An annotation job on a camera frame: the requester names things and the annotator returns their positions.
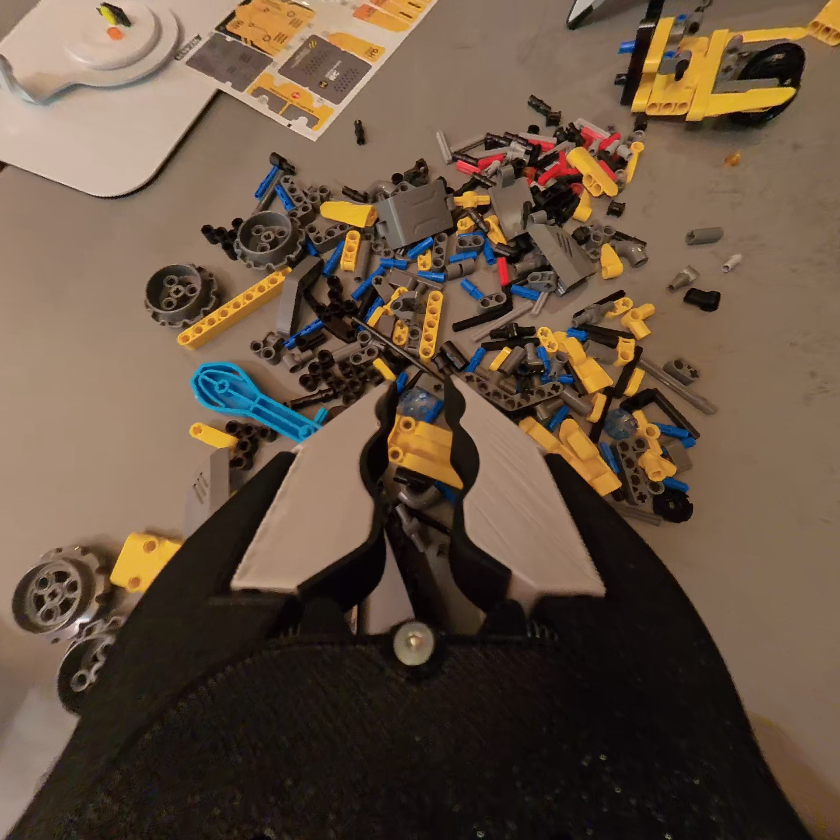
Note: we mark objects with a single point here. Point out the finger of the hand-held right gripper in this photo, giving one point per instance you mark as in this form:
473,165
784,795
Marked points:
584,12

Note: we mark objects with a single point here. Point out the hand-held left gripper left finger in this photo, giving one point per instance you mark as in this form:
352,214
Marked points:
308,512

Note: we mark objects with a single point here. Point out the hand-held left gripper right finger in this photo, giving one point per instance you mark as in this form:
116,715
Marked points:
525,512

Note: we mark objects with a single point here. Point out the yellow beam assembly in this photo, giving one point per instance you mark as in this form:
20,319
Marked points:
426,453

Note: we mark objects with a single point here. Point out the small yellow brick assembly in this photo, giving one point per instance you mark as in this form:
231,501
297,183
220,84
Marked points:
695,72

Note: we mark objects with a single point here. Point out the pile of small brick pieces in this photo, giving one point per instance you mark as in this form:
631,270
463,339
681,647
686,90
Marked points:
420,220

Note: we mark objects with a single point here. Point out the grey vented brick panel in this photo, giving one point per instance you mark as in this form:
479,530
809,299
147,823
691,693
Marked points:
207,485

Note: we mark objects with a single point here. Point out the light blue brick separator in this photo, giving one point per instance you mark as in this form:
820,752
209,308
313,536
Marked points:
223,387

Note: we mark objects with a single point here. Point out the yellow holed brick panel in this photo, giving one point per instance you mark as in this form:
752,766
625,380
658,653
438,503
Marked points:
144,558

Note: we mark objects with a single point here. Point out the grey tube connector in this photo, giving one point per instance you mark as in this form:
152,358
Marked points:
703,235

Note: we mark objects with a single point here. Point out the yellow grey sticker sheet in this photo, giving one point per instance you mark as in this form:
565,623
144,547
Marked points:
315,65

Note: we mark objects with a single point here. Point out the black curved connector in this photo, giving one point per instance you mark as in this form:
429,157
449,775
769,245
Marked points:
702,299

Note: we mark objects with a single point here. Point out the grey cone connector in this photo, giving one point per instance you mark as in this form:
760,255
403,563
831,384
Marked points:
684,278

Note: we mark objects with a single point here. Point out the small white bushing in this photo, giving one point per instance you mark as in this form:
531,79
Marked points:
732,262

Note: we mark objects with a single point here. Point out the white book stand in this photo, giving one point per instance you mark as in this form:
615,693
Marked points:
98,151

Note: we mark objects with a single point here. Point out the small black yellow part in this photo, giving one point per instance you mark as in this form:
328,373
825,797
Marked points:
111,13

